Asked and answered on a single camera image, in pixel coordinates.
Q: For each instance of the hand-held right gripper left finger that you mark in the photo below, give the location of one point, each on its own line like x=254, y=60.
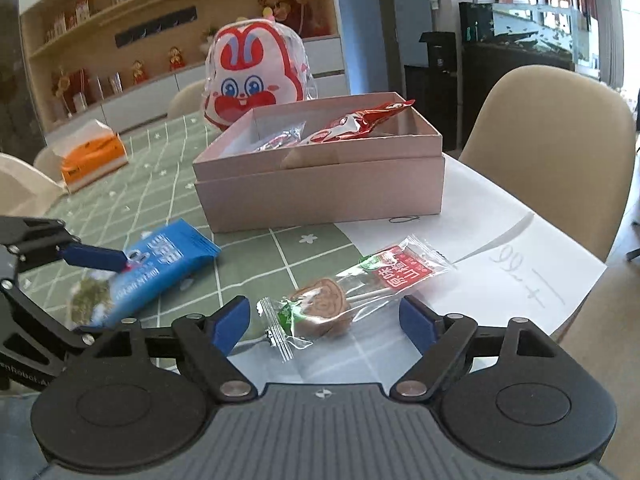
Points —
x=230, y=327

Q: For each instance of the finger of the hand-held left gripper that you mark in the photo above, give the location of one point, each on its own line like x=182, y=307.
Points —
x=40, y=320
x=95, y=258

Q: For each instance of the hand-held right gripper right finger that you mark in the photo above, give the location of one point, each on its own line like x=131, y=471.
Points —
x=417, y=325

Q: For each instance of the blue snack packet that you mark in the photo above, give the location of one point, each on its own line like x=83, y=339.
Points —
x=160, y=260

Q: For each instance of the clear round cookie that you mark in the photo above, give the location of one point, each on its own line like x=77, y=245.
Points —
x=320, y=305

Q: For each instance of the pink cardboard box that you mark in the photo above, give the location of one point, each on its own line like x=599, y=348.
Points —
x=320, y=195

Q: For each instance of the silver grey snack packet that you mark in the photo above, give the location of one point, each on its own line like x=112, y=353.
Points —
x=280, y=140

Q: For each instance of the red white snack packet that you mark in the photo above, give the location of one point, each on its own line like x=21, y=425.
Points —
x=350, y=125

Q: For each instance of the green checkered tablecloth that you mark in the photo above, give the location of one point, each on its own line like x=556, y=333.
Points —
x=165, y=200

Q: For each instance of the orange tissue box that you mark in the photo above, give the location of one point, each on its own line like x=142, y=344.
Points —
x=95, y=160

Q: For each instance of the white chair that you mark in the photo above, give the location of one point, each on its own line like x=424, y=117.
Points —
x=25, y=185

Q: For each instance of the beige chair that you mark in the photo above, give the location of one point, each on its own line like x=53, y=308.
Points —
x=550, y=135
x=47, y=162
x=187, y=100

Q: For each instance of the white paper sheet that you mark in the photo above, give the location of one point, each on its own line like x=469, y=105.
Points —
x=500, y=240

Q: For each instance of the gold red trophy ornament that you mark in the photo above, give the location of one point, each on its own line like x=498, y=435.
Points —
x=70, y=87

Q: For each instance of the steel cup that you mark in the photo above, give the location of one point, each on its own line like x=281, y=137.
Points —
x=116, y=82
x=101, y=85

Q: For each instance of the red gold figurine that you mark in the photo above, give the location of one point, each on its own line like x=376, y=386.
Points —
x=176, y=59
x=140, y=72

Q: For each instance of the tall black floor appliance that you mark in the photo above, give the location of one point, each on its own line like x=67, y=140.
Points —
x=437, y=100

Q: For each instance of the rabbit face plush bag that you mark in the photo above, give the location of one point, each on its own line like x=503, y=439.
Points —
x=250, y=85

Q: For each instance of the white vase with plant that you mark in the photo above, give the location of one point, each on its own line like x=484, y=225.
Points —
x=207, y=37

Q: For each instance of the row of red gift boxes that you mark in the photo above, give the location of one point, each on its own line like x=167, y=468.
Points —
x=100, y=5

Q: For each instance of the black framed fish tank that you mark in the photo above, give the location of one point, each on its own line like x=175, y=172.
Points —
x=500, y=85

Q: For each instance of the white yellow plush toy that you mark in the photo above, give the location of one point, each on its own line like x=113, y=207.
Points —
x=265, y=6

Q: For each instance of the brown plush toy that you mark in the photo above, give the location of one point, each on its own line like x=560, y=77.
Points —
x=300, y=15

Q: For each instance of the wooden wall shelf unit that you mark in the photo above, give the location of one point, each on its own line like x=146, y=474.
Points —
x=150, y=55

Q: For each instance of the black wall rail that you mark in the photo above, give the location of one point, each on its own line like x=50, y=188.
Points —
x=155, y=25

